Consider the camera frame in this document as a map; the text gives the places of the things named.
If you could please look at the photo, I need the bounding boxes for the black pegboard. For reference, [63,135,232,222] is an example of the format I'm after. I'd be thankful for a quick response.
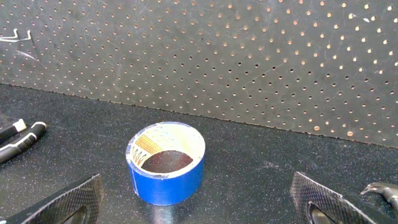
[0,0,398,149]

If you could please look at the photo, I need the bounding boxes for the hammer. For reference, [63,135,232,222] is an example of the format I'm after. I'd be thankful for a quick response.
[359,182,398,213]

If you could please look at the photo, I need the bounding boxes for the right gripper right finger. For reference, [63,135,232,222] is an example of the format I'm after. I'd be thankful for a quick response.
[290,171,387,224]

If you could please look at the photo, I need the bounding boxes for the metal hook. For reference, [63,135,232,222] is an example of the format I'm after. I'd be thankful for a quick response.
[0,28,33,44]
[347,12,371,24]

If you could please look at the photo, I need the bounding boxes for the black and white pliers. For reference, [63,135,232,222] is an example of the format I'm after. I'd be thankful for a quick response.
[0,118,48,164]

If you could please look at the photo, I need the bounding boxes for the roll of blue tape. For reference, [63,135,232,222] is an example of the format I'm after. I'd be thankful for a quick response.
[125,121,206,207]

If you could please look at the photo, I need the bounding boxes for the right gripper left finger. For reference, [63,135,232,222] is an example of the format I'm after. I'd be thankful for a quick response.
[0,173,105,224]

